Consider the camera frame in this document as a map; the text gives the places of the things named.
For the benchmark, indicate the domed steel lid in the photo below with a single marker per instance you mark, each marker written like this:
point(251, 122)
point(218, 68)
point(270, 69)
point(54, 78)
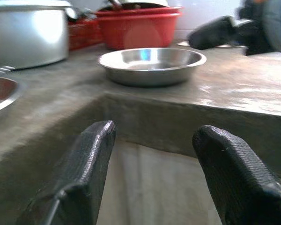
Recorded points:
point(135, 3)

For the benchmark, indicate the large aluminium pot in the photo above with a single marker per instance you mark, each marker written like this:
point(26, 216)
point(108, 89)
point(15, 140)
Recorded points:
point(28, 37)

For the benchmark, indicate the shallow wide-rim steel bowl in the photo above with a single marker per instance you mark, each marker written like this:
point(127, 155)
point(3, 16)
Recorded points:
point(152, 68)

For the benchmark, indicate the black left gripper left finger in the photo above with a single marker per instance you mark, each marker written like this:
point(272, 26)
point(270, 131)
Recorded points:
point(79, 178)

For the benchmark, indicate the red plastic basket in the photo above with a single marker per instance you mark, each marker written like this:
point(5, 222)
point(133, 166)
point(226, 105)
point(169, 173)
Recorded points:
point(84, 34)

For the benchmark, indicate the red plastic basin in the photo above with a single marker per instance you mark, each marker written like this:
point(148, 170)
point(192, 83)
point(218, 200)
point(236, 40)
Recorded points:
point(140, 30)

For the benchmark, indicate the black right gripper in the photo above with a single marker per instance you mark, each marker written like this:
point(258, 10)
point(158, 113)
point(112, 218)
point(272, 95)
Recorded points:
point(253, 28)

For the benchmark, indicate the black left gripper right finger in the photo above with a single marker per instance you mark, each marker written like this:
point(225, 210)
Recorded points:
point(236, 178)

